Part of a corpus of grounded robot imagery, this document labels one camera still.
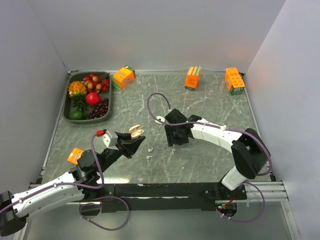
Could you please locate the white earbud charging case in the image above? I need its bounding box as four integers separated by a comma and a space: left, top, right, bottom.
155, 116, 166, 125

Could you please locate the orange yellow flower pineapple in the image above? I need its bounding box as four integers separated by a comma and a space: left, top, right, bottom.
68, 81, 88, 111

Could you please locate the green avocado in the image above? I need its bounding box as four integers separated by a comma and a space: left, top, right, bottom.
68, 110, 86, 121

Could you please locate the dark purple grape bunch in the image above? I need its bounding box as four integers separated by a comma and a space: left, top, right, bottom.
86, 97, 109, 120

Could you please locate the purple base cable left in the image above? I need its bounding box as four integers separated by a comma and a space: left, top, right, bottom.
78, 195, 130, 230

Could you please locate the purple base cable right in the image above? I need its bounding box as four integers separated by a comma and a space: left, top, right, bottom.
215, 182, 266, 223

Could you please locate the beige earbud charging case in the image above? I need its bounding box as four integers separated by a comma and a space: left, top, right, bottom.
129, 124, 145, 140

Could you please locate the red apple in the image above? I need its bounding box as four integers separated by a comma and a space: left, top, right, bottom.
85, 92, 101, 107

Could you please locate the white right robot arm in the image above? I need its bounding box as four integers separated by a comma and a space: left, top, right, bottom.
164, 108, 270, 199

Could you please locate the dark grey fruit tray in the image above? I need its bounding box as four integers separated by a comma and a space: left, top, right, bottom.
62, 71, 112, 125

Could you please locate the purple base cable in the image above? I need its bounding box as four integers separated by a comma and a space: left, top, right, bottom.
215, 182, 266, 223
78, 195, 130, 230

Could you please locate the orange box back right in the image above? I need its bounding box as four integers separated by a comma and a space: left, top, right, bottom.
224, 67, 245, 95

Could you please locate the orange sponge pack back left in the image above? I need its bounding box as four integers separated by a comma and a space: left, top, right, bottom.
112, 65, 136, 91

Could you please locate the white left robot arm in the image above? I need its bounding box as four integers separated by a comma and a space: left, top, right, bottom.
0, 129, 146, 237

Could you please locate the orange box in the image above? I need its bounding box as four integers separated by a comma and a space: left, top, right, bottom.
224, 67, 245, 95
67, 147, 84, 165

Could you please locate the orange sponge pack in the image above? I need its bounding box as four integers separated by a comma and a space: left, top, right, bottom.
184, 66, 202, 91
112, 65, 136, 91

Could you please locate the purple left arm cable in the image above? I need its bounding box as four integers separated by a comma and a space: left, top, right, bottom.
0, 132, 106, 216

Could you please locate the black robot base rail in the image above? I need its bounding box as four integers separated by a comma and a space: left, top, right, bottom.
81, 182, 247, 216

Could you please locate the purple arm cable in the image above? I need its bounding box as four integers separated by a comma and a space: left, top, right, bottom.
0, 132, 106, 216
146, 92, 273, 176

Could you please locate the red yellow lychee bunch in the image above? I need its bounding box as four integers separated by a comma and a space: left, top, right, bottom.
83, 73, 110, 94

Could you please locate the orange box front left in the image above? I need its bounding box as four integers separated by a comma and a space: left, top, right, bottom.
67, 147, 84, 165

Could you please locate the orange sponge pack back middle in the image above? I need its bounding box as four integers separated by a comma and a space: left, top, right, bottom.
184, 66, 202, 91

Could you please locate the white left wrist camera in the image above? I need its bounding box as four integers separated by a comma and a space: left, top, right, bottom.
96, 129, 118, 150

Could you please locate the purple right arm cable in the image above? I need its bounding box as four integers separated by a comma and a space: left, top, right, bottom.
146, 92, 273, 176

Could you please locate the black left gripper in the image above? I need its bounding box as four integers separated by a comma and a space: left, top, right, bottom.
96, 130, 146, 173

